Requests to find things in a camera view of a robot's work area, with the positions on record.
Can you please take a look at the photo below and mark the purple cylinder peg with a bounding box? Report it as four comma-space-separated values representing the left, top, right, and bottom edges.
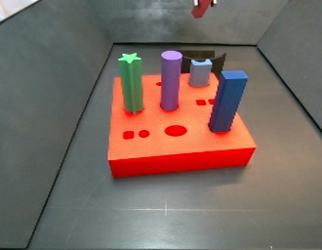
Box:
160, 51, 183, 111

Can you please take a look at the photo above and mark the red peg board block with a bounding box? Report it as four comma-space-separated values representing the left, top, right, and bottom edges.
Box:
108, 73, 257, 178

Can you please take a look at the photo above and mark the light blue arch peg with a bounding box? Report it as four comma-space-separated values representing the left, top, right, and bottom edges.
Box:
189, 60, 213, 87

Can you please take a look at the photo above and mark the black curved peg stand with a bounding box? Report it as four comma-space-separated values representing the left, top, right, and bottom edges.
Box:
180, 50, 227, 77

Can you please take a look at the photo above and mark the green star peg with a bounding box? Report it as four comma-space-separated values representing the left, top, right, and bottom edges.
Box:
119, 53, 144, 114

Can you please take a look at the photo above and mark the dark blue square peg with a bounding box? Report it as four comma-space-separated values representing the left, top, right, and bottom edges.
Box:
209, 70, 249, 133

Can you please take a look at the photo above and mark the red hexagon peg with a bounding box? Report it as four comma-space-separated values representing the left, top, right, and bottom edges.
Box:
191, 0, 213, 19

